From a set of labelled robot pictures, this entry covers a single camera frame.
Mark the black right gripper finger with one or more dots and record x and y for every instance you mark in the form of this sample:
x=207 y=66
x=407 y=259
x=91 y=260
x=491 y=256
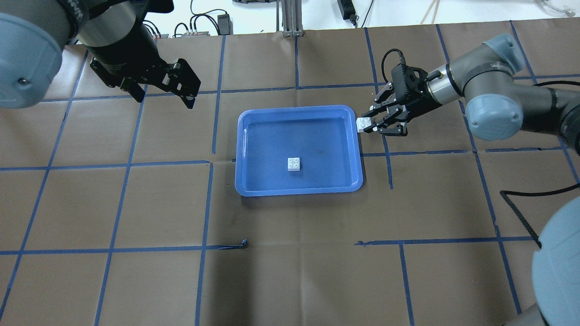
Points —
x=399 y=129
x=384 y=100

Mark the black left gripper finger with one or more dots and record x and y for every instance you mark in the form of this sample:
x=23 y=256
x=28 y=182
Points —
x=188 y=100
x=133 y=88

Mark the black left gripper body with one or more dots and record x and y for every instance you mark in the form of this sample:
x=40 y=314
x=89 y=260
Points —
x=125 y=55

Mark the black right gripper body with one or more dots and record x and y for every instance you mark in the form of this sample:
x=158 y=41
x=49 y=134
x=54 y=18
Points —
x=415 y=104

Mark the white block with studs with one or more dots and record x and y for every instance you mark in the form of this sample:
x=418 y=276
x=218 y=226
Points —
x=362 y=123

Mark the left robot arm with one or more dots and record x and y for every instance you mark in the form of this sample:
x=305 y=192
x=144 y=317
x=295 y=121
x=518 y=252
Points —
x=34 y=34

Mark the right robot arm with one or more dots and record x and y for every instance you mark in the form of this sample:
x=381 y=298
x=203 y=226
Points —
x=496 y=109

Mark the blue plastic tray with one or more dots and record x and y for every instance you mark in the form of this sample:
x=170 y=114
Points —
x=324 y=137

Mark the black power adapter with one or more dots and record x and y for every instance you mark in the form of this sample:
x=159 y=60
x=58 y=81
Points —
x=224 y=24

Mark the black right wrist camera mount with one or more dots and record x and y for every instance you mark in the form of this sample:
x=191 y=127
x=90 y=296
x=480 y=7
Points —
x=408 y=82

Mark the aluminium frame post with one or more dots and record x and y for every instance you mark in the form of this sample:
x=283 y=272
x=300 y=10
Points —
x=289 y=18

